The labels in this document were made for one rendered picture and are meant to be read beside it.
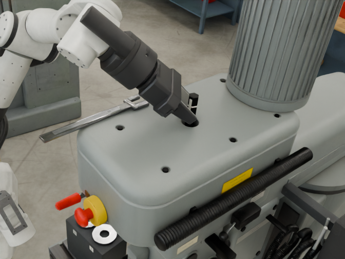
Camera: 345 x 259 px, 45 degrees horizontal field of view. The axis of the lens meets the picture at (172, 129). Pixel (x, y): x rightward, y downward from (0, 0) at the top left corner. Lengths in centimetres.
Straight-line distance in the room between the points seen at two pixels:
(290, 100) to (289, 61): 10
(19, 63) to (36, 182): 248
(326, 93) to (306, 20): 54
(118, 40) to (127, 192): 26
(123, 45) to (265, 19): 31
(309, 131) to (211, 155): 44
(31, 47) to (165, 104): 35
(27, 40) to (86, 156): 30
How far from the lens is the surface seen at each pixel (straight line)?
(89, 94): 439
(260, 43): 90
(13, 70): 103
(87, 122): 84
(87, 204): 85
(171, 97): 78
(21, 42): 97
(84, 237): 162
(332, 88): 142
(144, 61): 77
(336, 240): 104
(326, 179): 137
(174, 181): 74
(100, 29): 72
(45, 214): 322
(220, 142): 84
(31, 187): 341
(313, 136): 118
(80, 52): 74
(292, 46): 89
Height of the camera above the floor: 240
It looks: 37 degrees down
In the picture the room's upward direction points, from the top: 8 degrees clockwise
